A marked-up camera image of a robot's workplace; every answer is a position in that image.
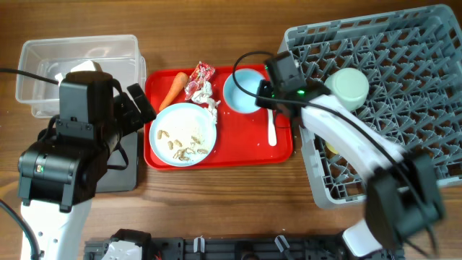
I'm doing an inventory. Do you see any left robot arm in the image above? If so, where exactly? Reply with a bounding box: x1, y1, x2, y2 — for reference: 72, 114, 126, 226
18, 71, 156, 259

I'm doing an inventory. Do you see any light blue bowl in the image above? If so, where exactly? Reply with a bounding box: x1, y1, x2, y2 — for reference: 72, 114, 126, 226
222, 68, 270, 115

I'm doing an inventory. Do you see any black plastic bin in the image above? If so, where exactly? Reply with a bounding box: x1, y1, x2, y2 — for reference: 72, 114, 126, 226
96, 132, 139, 193

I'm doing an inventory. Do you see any red snack wrapper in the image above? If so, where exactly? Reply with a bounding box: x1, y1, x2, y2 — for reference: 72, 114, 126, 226
184, 61, 215, 100

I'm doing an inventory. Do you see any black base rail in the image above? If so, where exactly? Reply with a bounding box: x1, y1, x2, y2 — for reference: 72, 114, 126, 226
83, 227, 405, 260

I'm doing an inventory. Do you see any grey dishwasher rack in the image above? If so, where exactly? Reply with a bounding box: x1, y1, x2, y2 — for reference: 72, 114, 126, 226
279, 4, 461, 187

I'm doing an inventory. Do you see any mint green bowl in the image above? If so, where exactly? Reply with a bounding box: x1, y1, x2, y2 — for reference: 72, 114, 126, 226
324, 68, 370, 111

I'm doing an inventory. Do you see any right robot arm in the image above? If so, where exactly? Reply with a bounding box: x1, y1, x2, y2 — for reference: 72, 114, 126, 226
258, 51, 445, 259

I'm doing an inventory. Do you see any white plastic spoon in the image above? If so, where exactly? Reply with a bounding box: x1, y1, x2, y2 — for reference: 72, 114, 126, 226
267, 109, 277, 147

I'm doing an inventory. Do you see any yellow plastic cup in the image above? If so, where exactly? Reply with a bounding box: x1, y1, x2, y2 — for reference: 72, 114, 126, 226
326, 142, 339, 155

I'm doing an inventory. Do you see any peanut shell pile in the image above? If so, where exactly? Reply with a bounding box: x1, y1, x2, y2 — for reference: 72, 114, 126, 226
173, 147, 209, 161

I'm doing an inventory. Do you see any crumpled white tissue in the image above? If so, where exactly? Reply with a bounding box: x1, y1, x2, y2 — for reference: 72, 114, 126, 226
191, 81, 221, 124

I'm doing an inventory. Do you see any orange carrot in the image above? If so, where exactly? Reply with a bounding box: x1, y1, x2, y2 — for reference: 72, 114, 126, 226
159, 72, 188, 111

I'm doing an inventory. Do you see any red plastic tray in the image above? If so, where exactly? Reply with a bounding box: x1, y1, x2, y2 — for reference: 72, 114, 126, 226
144, 69, 293, 170

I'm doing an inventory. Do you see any clear plastic bin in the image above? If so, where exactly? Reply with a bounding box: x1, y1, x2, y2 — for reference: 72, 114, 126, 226
15, 35, 147, 118

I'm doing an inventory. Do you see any light blue plate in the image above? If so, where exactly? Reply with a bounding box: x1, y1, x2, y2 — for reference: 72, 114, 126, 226
149, 103, 217, 168

